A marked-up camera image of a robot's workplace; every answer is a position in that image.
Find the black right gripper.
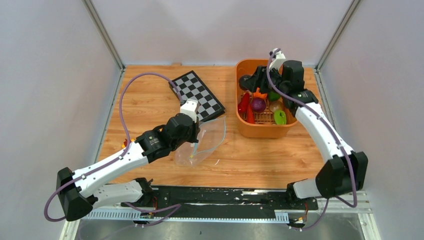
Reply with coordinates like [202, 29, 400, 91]
[241, 65, 288, 96]

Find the orange toy fruit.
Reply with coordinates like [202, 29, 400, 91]
[252, 87, 268, 100]

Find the orange plastic basket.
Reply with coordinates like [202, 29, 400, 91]
[235, 58, 298, 139]

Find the green toy pepper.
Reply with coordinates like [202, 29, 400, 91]
[267, 91, 281, 102]

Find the clear zip top bag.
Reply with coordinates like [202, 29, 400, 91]
[175, 116, 227, 167]

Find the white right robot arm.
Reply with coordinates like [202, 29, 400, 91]
[235, 59, 368, 209]

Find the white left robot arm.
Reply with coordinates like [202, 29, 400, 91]
[54, 112, 200, 222]

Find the purple toy onion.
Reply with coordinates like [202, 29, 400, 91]
[250, 97, 267, 113]

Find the red toy chili pepper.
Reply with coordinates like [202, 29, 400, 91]
[237, 92, 250, 115]

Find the brown toy potato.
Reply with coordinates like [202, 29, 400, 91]
[268, 100, 284, 113]

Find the black white chessboard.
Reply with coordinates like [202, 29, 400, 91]
[172, 70, 226, 122]

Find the green toy avocado half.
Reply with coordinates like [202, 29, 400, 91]
[273, 109, 287, 125]

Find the red green toy brick car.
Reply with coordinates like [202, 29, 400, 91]
[121, 138, 134, 148]

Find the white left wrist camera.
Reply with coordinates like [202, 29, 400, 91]
[180, 99, 200, 123]

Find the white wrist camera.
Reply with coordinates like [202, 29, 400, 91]
[269, 48, 286, 71]
[180, 99, 200, 123]

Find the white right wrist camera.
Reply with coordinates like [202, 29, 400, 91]
[269, 48, 286, 71]

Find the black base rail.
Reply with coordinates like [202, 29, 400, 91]
[132, 185, 318, 219]

